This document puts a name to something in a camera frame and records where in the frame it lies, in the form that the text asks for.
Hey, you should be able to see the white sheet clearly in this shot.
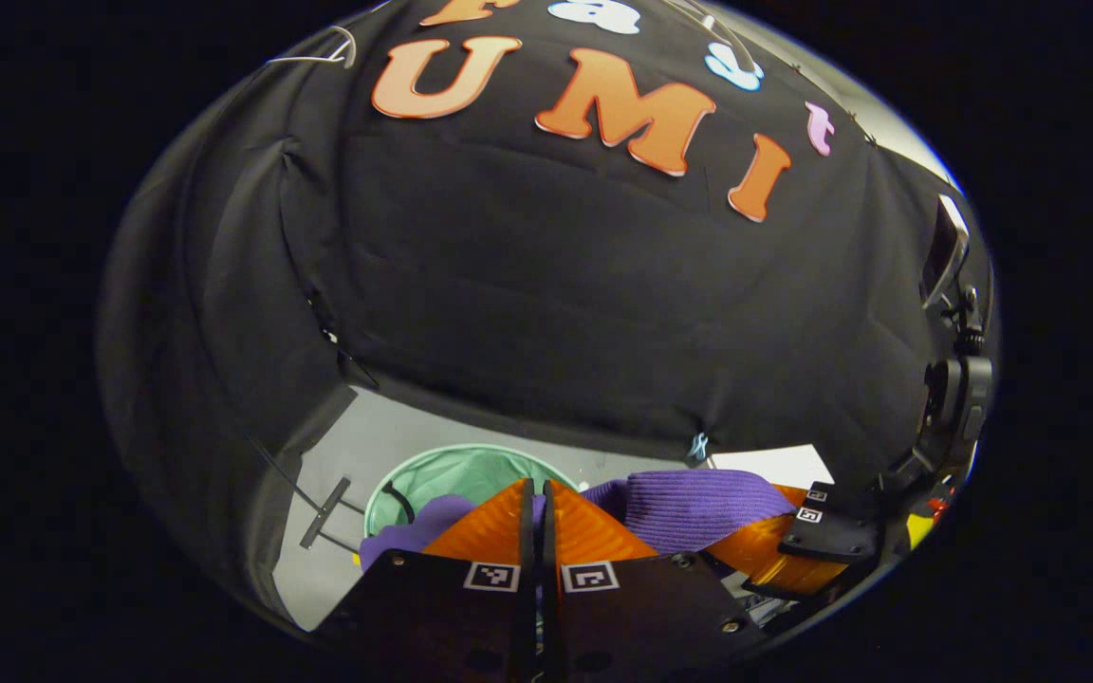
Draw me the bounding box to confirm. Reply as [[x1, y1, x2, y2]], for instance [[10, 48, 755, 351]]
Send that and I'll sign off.
[[710, 443, 834, 492]]

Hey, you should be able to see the green laundry hamper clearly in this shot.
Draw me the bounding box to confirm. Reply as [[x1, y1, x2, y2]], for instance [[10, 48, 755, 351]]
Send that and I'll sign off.
[[363, 444, 585, 542]]

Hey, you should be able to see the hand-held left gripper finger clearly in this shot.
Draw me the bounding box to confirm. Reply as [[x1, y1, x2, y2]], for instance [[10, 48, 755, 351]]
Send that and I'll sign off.
[[317, 477, 540, 683], [541, 479, 770, 683]]

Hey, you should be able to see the purple corduroy jacket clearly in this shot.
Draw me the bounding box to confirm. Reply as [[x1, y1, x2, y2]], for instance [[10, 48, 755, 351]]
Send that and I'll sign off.
[[359, 470, 799, 570]]

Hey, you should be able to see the black clothes rack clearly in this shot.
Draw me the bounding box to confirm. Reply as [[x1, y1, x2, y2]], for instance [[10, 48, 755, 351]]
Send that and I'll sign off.
[[245, 432, 367, 553]]

